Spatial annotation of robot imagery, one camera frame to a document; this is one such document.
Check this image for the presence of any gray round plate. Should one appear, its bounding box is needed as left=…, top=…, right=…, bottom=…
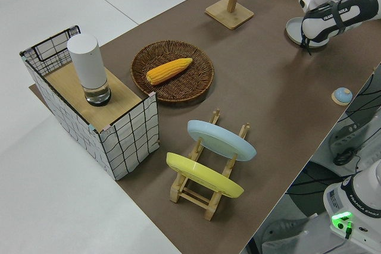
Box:
left=285, top=17, right=328, bottom=49

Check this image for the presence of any light blue plate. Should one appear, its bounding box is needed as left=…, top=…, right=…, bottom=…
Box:
left=187, top=120, right=257, bottom=162

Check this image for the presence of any yellow plate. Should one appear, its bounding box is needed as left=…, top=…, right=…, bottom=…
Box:
left=165, top=152, right=245, bottom=199

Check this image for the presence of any wooden plate rack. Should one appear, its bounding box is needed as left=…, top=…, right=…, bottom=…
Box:
left=169, top=108, right=251, bottom=221

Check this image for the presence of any brown wicker basket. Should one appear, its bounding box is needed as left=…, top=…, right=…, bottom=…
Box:
left=130, top=39, right=215, bottom=105

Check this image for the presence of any yellow corn cob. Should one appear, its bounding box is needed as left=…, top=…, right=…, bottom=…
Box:
left=145, top=57, right=193, bottom=86

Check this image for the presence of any white grid pattern box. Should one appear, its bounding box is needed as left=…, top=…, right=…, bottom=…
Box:
left=19, top=24, right=160, bottom=181

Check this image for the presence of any light wooden shelf board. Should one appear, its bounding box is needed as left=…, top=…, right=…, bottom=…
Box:
left=43, top=62, right=143, bottom=127

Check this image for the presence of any brown table mat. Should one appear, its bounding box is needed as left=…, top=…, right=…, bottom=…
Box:
left=28, top=0, right=381, bottom=254

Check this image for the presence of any wooden mug tree stand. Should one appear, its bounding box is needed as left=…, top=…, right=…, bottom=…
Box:
left=204, top=0, right=255, bottom=31

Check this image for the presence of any white cylinder with clear base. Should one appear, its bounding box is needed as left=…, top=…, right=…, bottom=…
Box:
left=66, top=34, right=113, bottom=108

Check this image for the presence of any small blue dome object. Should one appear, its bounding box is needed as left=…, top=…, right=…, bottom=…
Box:
left=331, top=87, right=354, bottom=106

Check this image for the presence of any green connector plug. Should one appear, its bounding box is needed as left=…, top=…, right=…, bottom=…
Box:
left=343, top=219, right=355, bottom=240

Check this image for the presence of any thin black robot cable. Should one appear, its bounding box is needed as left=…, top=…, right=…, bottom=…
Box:
left=299, top=17, right=313, bottom=57

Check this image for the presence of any coiled black cable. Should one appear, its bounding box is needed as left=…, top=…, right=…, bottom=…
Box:
left=332, top=146, right=359, bottom=167

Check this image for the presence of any black velcro strap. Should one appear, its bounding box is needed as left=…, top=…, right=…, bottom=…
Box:
left=332, top=0, right=348, bottom=33

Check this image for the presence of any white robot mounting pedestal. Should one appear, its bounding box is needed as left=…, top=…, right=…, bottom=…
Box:
left=308, top=214, right=381, bottom=254

